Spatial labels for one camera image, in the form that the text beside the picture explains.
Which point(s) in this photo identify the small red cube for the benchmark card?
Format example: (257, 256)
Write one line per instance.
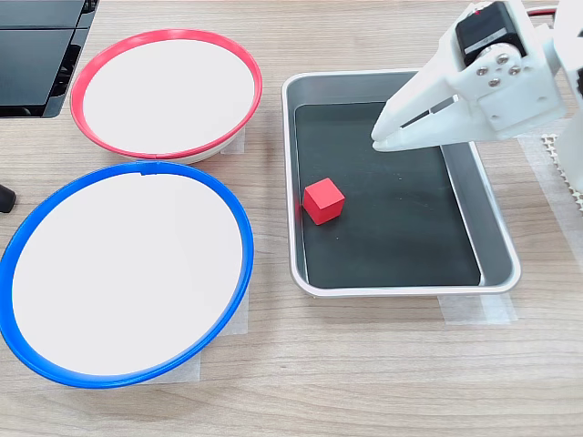
(322, 202)

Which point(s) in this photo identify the steel tray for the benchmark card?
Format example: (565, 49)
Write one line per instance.
(494, 227)

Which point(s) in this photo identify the small black object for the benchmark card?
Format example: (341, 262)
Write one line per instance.
(6, 199)

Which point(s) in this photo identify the clear tape strip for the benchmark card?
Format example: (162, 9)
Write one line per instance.
(228, 318)
(478, 309)
(234, 141)

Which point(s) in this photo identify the white plate with red rim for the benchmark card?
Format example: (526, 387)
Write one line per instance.
(168, 91)

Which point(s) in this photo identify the black flat device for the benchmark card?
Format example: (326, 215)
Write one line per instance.
(32, 59)

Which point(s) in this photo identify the white plate with blue rim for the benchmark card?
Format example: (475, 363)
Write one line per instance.
(127, 273)

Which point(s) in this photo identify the black tray mat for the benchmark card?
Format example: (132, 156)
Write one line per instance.
(401, 227)

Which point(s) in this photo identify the pale perforated base plate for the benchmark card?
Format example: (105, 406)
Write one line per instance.
(558, 155)

